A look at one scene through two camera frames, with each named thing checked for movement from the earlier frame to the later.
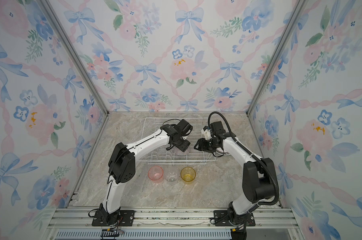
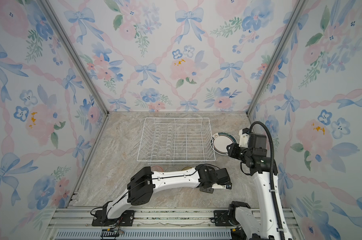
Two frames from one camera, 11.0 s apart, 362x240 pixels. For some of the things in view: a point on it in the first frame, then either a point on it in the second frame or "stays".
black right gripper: x=202 y=146 to x=232 y=152
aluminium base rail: x=270 y=219 stays
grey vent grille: x=148 y=234 stays
